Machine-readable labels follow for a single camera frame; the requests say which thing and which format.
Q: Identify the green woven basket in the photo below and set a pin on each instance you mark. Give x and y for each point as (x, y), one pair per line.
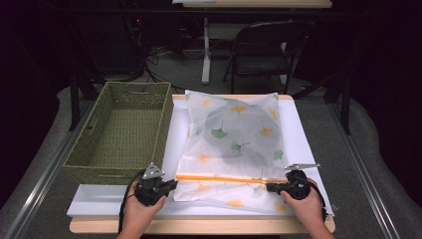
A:
(132, 132)

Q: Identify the white desk leg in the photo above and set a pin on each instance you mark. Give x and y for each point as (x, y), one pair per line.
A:
(206, 63)

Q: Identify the white board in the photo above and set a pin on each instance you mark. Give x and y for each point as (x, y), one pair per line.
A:
(305, 139)

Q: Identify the dark cloth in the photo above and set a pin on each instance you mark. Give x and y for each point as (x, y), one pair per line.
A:
(245, 132)

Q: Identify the light wooden table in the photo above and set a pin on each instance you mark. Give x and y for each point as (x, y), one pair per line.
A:
(199, 227)

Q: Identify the black folding chair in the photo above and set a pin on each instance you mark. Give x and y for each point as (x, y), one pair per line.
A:
(258, 63)

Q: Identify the person's left hand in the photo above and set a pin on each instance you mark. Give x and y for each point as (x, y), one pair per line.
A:
(139, 219)

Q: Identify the white leaf-print zipper bag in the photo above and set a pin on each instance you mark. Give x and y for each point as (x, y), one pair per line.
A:
(199, 166)

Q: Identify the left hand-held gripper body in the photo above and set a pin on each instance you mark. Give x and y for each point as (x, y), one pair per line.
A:
(149, 192)

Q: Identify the person's right hand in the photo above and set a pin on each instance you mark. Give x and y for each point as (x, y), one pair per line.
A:
(312, 209)

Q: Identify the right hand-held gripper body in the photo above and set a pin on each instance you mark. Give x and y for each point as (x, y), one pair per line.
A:
(297, 187)

